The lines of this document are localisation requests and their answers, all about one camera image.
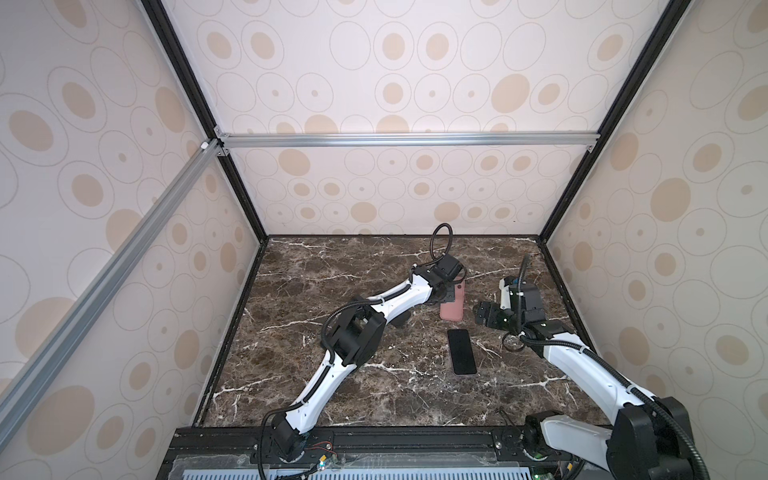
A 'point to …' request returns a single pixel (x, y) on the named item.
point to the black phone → (402, 320)
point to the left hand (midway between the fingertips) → (455, 289)
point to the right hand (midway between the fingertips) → (489, 308)
